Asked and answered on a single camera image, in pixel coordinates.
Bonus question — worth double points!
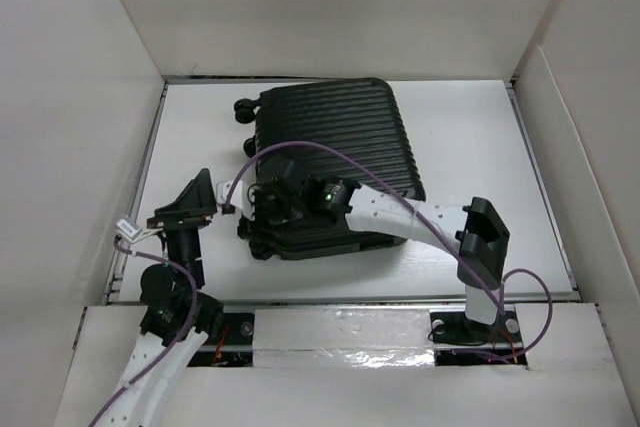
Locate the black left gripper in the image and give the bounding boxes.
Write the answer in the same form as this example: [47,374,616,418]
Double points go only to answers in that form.
[148,168,219,287]

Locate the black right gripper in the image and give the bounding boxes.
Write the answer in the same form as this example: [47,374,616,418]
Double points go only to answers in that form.
[238,188,305,247]

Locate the black ribbed hard-shell suitcase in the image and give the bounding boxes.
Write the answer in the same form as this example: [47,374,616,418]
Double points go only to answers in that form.
[234,78,426,260]

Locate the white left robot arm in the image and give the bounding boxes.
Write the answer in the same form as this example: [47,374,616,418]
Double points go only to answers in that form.
[90,168,224,426]

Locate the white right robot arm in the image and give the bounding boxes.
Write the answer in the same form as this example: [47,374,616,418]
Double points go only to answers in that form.
[248,172,510,346]

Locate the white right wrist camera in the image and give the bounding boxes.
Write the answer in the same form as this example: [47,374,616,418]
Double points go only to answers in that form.
[214,180,253,218]

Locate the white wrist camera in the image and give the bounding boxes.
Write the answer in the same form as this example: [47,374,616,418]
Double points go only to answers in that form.
[214,180,253,218]
[115,217,147,244]

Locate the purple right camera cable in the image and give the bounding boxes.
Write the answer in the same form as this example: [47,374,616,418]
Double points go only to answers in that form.
[222,141,554,361]

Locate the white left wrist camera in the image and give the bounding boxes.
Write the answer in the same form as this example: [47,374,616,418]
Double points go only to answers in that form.
[115,217,147,244]

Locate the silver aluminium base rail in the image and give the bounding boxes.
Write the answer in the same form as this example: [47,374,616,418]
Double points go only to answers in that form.
[223,305,494,353]

